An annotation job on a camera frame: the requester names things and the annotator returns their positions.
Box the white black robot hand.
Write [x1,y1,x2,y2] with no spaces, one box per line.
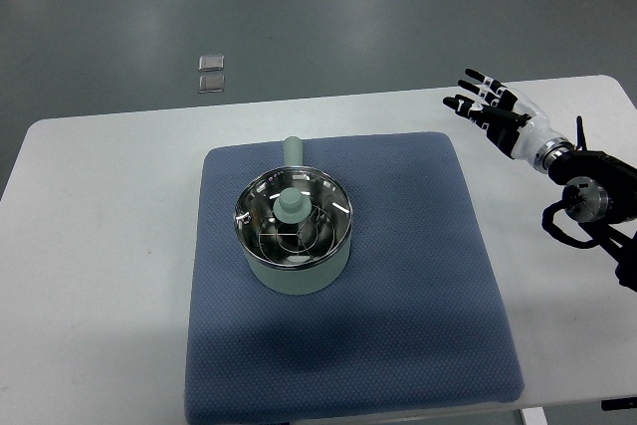
[443,69,574,174]

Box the glass lid with green knob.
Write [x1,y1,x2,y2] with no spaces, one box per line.
[234,166,353,270]

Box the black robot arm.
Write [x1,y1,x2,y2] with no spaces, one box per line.
[541,148,636,291]

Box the green pot with steel interior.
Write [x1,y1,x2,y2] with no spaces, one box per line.
[241,136,351,296]

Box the blue quilted mat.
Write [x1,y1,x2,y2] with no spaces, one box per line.
[185,132,524,424]

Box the black table edge clamp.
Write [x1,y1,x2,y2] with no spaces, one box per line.
[601,397,637,412]

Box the upper silver floor plate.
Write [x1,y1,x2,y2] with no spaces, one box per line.
[198,54,225,72]

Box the wire steaming rack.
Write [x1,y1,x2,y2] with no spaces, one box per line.
[257,215,336,266]

